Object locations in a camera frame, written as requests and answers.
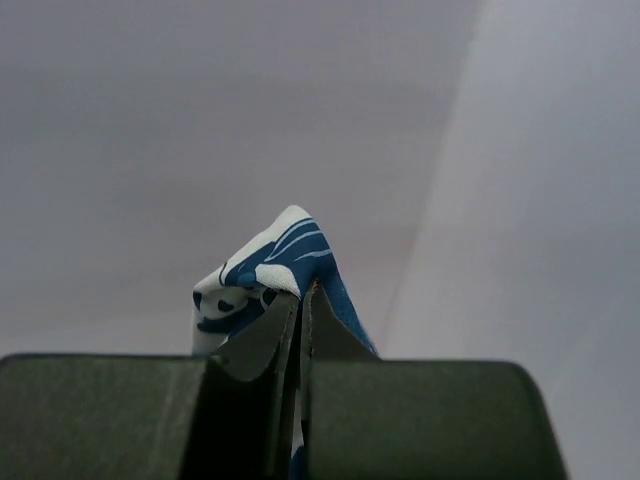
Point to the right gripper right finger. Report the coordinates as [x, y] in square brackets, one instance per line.
[369, 418]

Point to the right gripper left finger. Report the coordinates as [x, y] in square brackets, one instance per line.
[227, 415]

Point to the blue and white t-shirt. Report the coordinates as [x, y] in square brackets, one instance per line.
[290, 257]

